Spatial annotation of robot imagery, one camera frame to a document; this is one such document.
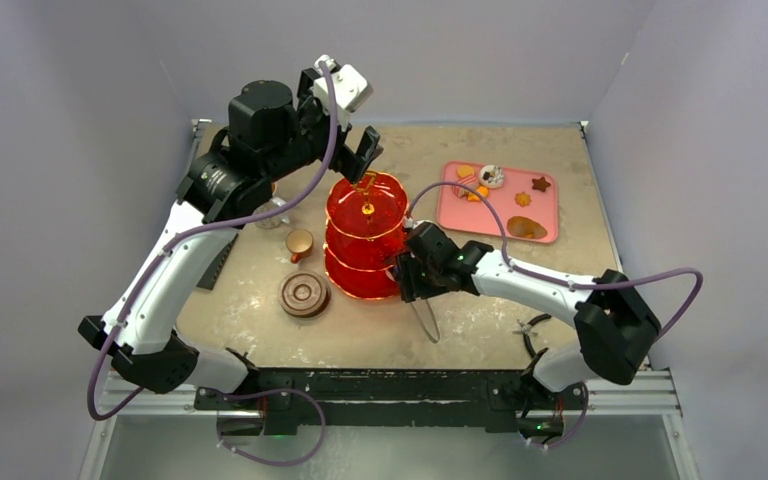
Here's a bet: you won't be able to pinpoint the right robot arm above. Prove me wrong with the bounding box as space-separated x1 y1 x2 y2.
391 222 661 407

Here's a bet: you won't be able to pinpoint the brown star cookie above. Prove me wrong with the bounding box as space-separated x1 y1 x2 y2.
532 176 552 193

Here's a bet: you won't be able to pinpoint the orange duck pastry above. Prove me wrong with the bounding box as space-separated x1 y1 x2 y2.
467 186 489 202

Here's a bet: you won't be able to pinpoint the black-handled pliers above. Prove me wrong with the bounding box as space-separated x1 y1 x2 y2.
513 313 552 358

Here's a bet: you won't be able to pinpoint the pink layered cake slice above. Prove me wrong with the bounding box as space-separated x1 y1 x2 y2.
450 175 480 198

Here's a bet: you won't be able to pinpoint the black serving tongs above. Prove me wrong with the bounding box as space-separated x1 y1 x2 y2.
410 299 441 344

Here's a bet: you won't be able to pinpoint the round brown wooden lid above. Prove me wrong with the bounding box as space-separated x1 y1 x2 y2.
278 270 331 319

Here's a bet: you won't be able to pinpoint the round orange cookie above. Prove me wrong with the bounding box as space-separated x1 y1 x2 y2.
456 164 475 179

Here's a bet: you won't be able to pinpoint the pink serving tray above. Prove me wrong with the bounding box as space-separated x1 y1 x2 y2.
436 167 559 244

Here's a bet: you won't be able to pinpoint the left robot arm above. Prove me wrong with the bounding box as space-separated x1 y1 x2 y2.
79 70 379 409

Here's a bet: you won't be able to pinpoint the white chocolate-drizzled donut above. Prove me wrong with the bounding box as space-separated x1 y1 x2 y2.
478 164 505 189

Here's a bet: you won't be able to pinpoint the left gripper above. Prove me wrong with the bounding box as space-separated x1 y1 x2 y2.
263 70 382 182

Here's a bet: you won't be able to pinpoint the brown bread roll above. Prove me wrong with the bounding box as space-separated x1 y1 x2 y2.
506 216 548 240

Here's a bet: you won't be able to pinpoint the red three-tier cake stand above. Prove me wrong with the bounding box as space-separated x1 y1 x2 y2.
324 171 409 300

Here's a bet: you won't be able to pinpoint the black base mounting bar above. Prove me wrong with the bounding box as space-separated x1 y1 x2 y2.
195 368 585 435

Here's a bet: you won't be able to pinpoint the small copper cup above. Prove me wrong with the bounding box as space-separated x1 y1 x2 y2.
285 229 314 264

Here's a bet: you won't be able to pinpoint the flower-shaped orange cookie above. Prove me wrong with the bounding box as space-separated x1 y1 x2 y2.
514 192 532 207

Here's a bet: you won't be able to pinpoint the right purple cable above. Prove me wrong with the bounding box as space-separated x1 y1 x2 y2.
407 180 705 453

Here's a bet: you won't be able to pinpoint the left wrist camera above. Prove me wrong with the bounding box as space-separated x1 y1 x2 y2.
311 54 373 113

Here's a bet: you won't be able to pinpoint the white mug with tea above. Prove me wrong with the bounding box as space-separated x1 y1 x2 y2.
254 183 290 229

